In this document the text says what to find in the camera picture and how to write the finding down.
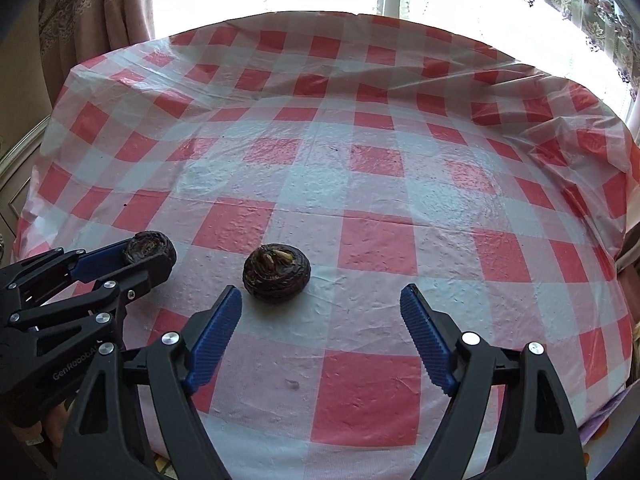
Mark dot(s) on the sprouted dark water chestnut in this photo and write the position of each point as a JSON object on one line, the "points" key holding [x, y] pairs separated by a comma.
{"points": [[276, 272]]}

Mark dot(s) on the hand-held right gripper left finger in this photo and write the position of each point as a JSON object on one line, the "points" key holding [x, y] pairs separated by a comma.
{"points": [[215, 335]]}

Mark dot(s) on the red white checked tablecloth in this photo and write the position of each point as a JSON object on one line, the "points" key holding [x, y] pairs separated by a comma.
{"points": [[375, 160]]}

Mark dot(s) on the floral lace curtain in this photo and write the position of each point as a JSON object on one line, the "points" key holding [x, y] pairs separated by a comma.
{"points": [[575, 5]]}

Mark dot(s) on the pink patterned curtain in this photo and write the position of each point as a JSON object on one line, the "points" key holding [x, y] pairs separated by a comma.
{"points": [[100, 15]]}

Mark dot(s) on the ornate cream furniture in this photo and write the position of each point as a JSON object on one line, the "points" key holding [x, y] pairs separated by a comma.
{"points": [[20, 180]]}

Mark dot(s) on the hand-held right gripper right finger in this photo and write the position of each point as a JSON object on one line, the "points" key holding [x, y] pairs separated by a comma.
{"points": [[425, 340]]}

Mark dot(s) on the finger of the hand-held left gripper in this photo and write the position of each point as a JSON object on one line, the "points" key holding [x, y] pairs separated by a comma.
{"points": [[100, 262], [145, 275]]}

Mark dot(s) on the beige drape curtain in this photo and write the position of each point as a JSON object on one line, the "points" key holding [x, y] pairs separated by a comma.
{"points": [[631, 265]]}

